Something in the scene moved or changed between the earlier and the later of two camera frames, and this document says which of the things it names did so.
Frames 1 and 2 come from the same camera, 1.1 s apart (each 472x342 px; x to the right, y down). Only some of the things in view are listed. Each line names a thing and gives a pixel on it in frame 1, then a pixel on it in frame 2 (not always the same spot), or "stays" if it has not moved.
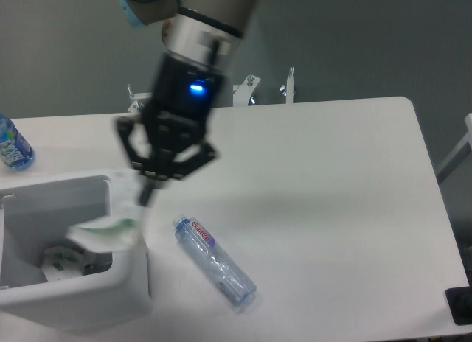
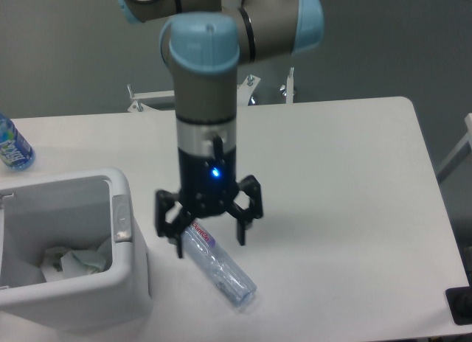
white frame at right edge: x=463 y=149 stays
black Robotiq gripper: x=175 y=120 -> x=208 y=185
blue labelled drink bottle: x=15 y=152 stays
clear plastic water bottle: x=200 y=245 stays
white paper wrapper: x=121 y=229 -> x=82 y=262
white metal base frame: x=243 y=93 stays
